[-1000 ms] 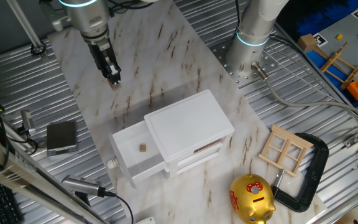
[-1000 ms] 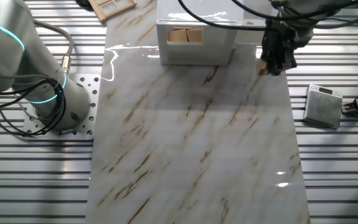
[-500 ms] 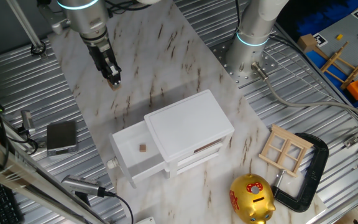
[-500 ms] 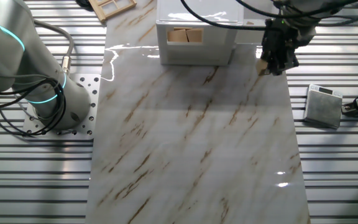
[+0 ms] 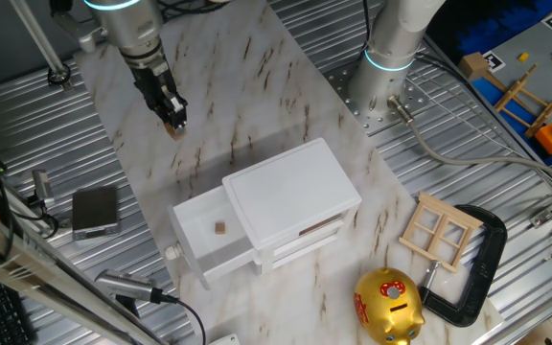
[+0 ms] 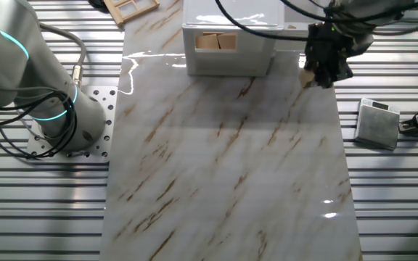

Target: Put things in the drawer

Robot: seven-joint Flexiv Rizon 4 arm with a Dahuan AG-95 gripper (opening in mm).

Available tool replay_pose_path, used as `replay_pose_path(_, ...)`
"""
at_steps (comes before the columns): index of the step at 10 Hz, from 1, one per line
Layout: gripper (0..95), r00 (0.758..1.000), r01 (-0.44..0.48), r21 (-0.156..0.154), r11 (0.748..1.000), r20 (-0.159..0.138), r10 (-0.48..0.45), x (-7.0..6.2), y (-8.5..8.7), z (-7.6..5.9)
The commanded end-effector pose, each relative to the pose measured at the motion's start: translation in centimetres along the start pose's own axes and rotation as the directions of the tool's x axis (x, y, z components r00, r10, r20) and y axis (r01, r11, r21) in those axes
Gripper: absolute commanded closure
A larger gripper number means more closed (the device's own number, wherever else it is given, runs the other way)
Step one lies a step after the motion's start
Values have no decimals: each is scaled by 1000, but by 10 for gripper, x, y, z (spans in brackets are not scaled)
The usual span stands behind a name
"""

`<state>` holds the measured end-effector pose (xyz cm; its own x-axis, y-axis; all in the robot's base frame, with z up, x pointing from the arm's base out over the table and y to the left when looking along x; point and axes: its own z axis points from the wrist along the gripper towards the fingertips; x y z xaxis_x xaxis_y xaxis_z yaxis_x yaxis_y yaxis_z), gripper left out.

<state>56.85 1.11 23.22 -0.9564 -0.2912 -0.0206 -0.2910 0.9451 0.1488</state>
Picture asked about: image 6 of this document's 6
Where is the large wooden cube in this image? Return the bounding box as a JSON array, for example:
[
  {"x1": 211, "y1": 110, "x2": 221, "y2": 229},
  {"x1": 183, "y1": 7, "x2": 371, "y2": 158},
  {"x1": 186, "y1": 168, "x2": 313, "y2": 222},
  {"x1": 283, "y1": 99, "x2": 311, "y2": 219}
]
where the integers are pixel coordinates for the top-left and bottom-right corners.
[{"x1": 299, "y1": 68, "x2": 317, "y2": 89}]

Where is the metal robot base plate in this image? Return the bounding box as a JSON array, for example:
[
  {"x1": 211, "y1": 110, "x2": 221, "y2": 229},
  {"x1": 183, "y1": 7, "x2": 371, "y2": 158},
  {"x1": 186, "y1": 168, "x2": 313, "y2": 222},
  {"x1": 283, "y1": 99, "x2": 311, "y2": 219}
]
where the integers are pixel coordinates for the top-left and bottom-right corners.
[{"x1": 25, "y1": 86, "x2": 119, "y2": 164}]

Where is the silver digital scale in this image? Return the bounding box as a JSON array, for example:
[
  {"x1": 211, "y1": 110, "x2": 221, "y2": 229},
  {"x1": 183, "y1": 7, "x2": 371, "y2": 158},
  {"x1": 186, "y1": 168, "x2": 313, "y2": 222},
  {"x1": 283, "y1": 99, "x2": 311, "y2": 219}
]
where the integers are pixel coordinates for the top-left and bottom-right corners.
[{"x1": 353, "y1": 97, "x2": 401, "y2": 152}]

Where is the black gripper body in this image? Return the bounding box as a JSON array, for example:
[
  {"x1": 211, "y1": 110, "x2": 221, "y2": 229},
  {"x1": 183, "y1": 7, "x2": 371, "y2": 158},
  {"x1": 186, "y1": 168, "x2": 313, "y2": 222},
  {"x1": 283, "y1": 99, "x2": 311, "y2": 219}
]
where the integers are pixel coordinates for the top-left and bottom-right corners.
[{"x1": 305, "y1": 23, "x2": 354, "y2": 81}]

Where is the wooden window frame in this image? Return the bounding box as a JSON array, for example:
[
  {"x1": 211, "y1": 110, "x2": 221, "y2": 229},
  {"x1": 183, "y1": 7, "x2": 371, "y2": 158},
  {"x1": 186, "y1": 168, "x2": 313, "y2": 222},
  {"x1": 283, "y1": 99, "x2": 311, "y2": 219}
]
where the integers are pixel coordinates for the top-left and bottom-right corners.
[{"x1": 102, "y1": 0, "x2": 160, "y2": 26}]

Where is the gray robot cable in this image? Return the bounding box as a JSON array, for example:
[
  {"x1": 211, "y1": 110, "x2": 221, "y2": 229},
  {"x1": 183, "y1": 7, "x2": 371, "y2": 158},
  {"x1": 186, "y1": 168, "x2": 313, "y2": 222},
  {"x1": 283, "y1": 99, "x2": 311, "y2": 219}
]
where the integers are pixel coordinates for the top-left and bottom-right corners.
[{"x1": 38, "y1": 22, "x2": 88, "y2": 88}]

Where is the black base cable bundle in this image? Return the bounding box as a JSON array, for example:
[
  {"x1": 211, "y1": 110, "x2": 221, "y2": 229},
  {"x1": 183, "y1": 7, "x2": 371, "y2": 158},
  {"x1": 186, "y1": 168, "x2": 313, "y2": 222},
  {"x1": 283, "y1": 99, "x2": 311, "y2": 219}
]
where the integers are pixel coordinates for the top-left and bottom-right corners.
[{"x1": 0, "y1": 90, "x2": 78, "y2": 160}]

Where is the wooden block inside cabinet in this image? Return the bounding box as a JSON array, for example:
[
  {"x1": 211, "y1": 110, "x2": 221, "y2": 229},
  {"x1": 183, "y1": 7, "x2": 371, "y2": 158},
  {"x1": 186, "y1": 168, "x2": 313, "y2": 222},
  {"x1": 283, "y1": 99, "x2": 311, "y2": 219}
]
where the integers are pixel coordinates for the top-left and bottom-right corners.
[
  {"x1": 194, "y1": 33, "x2": 220, "y2": 50},
  {"x1": 217, "y1": 32, "x2": 238, "y2": 50}
]

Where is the white cabinet body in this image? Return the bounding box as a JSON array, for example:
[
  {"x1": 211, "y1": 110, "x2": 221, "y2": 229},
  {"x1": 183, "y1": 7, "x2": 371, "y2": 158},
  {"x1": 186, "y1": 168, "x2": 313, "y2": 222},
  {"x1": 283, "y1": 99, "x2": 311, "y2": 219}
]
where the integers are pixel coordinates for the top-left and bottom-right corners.
[{"x1": 181, "y1": 0, "x2": 286, "y2": 78}]

